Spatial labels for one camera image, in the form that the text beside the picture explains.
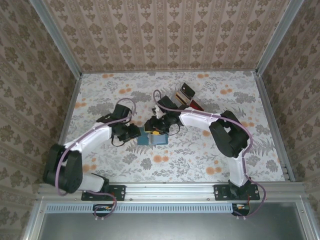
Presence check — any black power connector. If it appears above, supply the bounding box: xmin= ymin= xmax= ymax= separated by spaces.
xmin=92 ymin=203 xmax=113 ymax=217
xmin=231 ymin=202 xmax=251 ymax=217

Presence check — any red card stack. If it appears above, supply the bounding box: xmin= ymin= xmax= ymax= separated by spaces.
xmin=188 ymin=99 xmax=204 ymax=111

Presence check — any teal leather card holder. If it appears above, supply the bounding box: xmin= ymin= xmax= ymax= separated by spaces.
xmin=136 ymin=127 xmax=168 ymax=147

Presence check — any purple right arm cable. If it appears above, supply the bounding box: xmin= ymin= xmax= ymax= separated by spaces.
xmin=152 ymin=89 xmax=268 ymax=221

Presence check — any clear acrylic card organizer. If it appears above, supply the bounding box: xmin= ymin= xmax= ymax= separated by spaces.
xmin=173 ymin=82 xmax=205 ymax=112

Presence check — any grey metal panel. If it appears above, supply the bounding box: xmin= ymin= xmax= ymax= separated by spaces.
xmin=23 ymin=201 xmax=320 ymax=240

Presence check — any grey slotted cable duct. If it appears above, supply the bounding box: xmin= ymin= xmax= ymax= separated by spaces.
xmin=46 ymin=202 xmax=233 ymax=214

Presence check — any aluminium frame post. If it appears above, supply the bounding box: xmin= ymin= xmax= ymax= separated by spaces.
xmin=28 ymin=0 xmax=83 ymax=78
xmin=254 ymin=0 xmax=305 ymax=76

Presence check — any black card stack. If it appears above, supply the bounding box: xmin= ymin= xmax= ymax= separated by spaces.
xmin=179 ymin=82 xmax=196 ymax=100

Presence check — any aluminium table side rail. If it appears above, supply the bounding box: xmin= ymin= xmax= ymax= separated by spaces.
xmin=253 ymin=71 xmax=297 ymax=183
xmin=47 ymin=73 xmax=83 ymax=183

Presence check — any aluminium mounting rail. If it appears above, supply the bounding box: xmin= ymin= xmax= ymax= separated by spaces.
xmin=37 ymin=181 xmax=305 ymax=201

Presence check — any floral table cover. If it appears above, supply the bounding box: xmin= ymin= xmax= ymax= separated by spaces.
xmin=53 ymin=70 xmax=292 ymax=183

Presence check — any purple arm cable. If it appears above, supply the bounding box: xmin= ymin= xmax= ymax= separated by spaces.
xmin=56 ymin=97 xmax=137 ymax=222
xmin=152 ymin=89 xmax=268 ymax=221

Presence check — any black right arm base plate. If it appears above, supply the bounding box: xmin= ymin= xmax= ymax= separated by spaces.
xmin=213 ymin=184 xmax=260 ymax=202

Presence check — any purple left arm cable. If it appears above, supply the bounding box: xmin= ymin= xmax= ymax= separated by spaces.
xmin=56 ymin=97 xmax=137 ymax=222

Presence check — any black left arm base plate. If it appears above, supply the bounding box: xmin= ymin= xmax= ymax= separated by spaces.
xmin=81 ymin=184 xmax=126 ymax=202

